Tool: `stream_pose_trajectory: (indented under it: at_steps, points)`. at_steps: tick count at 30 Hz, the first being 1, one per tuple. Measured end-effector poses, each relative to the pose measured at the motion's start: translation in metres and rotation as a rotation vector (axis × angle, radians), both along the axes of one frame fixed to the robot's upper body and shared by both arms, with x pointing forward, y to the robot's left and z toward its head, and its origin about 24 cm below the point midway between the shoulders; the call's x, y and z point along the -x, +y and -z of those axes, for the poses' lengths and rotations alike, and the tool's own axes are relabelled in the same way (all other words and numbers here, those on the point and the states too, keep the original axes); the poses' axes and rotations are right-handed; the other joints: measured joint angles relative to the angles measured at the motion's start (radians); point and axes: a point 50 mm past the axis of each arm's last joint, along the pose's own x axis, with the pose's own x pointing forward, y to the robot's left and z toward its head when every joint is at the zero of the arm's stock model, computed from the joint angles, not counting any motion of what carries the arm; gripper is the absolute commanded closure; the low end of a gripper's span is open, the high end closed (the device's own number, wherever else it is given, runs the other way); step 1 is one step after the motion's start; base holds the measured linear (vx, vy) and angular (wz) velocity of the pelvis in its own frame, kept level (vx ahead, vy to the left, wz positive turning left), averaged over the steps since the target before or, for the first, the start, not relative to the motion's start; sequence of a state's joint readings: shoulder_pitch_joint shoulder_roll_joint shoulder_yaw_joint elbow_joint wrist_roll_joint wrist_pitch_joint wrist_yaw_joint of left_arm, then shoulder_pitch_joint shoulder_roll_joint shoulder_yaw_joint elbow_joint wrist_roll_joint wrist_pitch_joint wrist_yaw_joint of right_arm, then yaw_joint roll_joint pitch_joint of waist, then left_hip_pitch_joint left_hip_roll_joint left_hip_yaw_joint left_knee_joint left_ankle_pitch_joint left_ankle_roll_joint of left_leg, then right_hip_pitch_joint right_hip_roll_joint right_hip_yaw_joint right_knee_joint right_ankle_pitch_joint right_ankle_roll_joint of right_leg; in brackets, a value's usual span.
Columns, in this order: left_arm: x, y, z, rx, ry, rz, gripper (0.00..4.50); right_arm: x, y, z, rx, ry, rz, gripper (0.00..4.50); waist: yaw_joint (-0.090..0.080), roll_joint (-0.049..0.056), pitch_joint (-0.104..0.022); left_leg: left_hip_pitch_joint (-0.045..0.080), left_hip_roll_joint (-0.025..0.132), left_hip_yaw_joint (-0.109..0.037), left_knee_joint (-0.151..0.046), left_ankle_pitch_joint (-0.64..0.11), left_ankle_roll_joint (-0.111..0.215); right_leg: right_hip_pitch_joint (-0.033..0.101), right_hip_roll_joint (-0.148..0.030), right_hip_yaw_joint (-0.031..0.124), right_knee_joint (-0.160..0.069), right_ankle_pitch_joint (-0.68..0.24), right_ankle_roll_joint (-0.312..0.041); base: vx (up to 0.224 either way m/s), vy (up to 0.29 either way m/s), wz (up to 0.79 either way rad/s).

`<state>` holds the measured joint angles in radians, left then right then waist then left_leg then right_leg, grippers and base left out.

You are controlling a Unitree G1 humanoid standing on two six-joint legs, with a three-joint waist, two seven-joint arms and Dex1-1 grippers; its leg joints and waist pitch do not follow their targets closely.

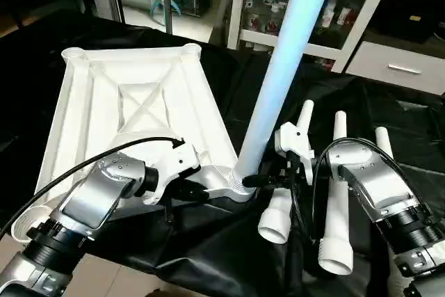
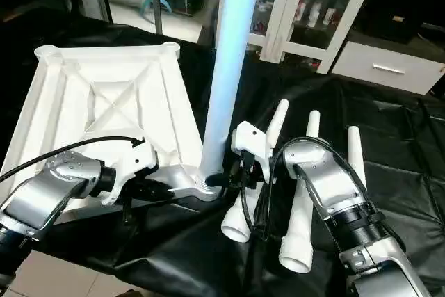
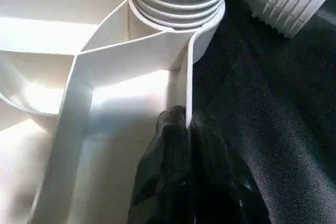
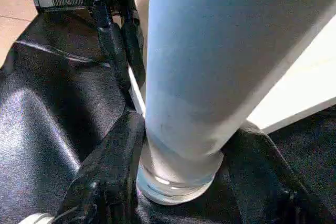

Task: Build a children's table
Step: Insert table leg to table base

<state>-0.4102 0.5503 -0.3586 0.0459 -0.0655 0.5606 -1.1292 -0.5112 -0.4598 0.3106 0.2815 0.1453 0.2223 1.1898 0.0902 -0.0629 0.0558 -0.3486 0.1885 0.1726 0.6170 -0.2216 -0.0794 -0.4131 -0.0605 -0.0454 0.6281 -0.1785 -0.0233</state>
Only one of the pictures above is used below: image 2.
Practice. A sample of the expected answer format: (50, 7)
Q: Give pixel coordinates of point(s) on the white plastic table top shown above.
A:
(111, 102)

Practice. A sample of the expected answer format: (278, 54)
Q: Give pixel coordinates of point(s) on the white plastic table leg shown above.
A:
(240, 217)
(233, 53)
(356, 151)
(299, 241)

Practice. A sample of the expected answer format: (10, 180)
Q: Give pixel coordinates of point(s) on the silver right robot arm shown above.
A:
(334, 193)

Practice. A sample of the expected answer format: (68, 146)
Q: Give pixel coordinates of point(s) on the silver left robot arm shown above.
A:
(49, 196)

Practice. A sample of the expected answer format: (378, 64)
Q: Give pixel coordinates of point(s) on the black table mat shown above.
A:
(174, 255)

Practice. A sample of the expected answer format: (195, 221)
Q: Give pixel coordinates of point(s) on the white glass door cabinet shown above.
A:
(306, 12)

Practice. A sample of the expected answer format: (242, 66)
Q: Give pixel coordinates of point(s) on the white drawer unit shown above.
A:
(389, 67)

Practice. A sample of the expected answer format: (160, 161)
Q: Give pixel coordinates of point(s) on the blue plastic stool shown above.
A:
(156, 3)

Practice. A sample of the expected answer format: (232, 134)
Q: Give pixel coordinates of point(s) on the black box device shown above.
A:
(400, 19)

